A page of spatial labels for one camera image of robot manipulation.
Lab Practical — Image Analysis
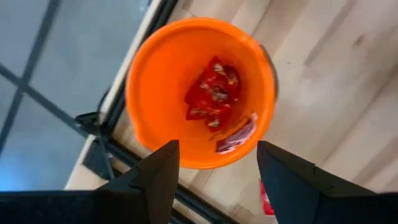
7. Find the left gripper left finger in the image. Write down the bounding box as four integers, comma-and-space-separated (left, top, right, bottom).
96, 139, 181, 224

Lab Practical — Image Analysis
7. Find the red Skittles candy pack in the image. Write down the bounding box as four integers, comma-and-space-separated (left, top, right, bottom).
259, 179, 276, 217
215, 112, 259, 155
185, 90, 233, 133
201, 55, 242, 103

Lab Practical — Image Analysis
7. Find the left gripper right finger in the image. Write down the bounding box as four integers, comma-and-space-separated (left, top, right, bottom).
256, 140, 379, 224

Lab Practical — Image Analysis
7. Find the orange pumpkin face bucket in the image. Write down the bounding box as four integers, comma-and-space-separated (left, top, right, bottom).
124, 17, 279, 170

